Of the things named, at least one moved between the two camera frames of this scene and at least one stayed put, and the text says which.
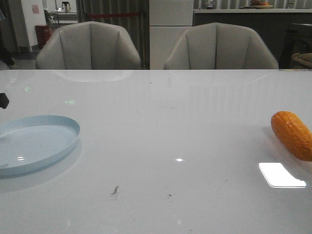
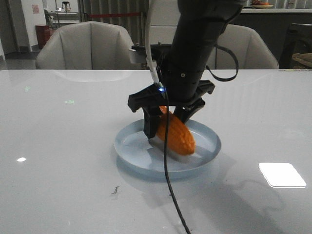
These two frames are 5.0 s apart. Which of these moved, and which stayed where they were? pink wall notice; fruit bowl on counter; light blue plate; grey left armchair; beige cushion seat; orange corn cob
Moved: light blue plate; orange corn cob
Stayed: grey left armchair; fruit bowl on counter; pink wall notice; beige cushion seat
